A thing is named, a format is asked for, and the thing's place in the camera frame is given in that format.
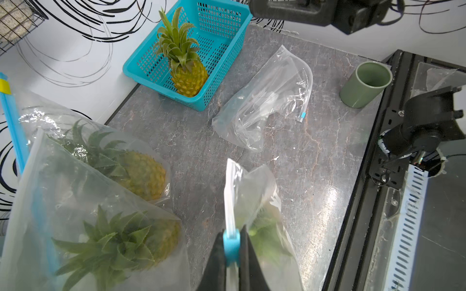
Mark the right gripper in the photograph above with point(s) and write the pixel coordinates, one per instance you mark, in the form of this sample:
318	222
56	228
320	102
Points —
348	16

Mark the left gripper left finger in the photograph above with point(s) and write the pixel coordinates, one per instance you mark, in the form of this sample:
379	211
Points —
214	275

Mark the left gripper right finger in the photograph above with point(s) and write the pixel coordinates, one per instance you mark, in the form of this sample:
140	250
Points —
251	277

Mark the clear zip-top bag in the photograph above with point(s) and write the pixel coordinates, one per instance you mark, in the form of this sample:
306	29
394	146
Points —
283	85
73	229
252	202

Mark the yellow pineapple green crown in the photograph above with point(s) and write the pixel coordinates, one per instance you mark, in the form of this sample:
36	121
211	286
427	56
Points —
188	74

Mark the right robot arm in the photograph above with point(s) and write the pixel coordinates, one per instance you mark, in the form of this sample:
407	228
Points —
429	118

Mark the rear blue-zip clear bag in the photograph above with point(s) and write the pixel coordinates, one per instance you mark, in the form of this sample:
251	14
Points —
26	113

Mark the green ceramic cup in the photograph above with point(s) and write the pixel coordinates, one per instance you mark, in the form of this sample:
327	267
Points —
367	81

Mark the teal plastic basket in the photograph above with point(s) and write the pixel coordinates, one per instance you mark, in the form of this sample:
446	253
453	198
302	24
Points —
220	28

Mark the white-lid spice jar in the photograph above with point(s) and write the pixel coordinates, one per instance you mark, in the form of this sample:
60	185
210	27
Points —
16	20

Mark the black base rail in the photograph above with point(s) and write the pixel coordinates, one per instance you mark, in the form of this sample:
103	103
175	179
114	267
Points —
351	259

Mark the grey slotted cable duct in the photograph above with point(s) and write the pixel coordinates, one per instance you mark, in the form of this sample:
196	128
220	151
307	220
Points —
402	254

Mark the black wire wall basket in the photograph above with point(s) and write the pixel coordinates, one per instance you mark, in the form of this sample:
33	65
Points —
39	18

